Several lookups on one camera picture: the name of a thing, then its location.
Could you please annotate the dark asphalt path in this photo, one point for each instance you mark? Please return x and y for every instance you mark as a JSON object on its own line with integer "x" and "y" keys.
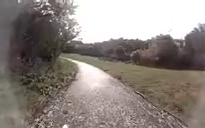
{"x": 100, "y": 100}

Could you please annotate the row of trees and bushes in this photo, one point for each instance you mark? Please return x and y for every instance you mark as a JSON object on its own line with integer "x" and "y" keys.
{"x": 140, "y": 50}

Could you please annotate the mown grass field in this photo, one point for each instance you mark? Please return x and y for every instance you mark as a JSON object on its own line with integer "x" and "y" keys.
{"x": 156, "y": 78}

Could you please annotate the grass verge with weeds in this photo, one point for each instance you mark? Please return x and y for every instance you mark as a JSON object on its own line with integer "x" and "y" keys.
{"x": 46, "y": 81}

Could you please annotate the leafy trees beside path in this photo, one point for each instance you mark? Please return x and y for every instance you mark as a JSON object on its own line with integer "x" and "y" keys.
{"x": 46, "y": 30}

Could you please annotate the robot's own part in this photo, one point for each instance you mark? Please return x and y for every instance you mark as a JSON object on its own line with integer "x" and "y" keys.
{"x": 65, "y": 126}

